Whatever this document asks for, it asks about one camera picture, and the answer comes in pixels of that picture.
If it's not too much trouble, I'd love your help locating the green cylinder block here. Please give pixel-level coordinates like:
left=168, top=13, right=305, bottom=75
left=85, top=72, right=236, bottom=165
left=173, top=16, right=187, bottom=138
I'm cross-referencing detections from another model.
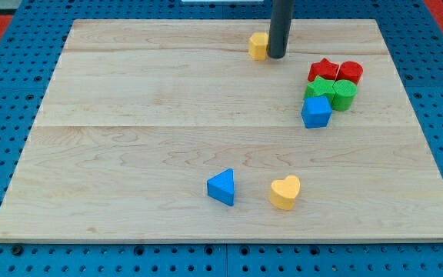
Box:
left=331, top=79, right=358, bottom=112

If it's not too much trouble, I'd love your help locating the red cylinder block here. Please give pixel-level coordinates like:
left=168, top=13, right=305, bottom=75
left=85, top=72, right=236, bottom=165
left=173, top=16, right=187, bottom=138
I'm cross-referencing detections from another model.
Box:
left=336, top=61, right=364, bottom=85

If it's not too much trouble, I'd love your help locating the light wooden board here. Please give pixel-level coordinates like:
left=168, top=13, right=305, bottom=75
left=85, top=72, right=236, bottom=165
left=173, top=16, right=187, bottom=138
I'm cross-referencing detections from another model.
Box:
left=0, top=19, right=443, bottom=244

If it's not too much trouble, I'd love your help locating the blue triangle block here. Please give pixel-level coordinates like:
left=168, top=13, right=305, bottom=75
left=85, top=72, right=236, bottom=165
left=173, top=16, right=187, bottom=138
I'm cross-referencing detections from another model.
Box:
left=207, top=169, right=235, bottom=206

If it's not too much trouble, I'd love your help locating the yellow heart block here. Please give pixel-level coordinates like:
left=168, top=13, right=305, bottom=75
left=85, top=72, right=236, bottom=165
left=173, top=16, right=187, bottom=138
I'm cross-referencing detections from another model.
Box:
left=268, top=175, right=301, bottom=211

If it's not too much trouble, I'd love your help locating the red star block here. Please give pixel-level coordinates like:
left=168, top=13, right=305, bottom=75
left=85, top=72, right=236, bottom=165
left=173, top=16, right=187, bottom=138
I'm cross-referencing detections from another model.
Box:
left=308, top=58, right=340, bottom=82

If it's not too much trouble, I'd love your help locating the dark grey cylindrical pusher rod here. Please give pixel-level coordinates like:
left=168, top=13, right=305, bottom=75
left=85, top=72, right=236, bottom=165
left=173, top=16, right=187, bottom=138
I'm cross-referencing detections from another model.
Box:
left=267, top=0, right=295, bottom=59

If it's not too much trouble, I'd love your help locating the green star block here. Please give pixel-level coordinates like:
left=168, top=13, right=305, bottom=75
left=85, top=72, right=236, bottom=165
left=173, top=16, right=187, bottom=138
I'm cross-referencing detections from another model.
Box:
left=304, top=75, right=335, bottom=103

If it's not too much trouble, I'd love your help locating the blue cube block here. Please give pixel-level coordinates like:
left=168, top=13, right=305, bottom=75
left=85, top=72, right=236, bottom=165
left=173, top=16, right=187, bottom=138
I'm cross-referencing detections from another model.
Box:
left=301, top=96, right=332, bottom=128

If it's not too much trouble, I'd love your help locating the yellow hexagon block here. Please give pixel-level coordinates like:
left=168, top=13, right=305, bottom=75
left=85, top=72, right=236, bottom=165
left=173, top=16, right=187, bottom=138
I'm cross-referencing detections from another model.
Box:
left=248, top=32, right=268, bottom=61

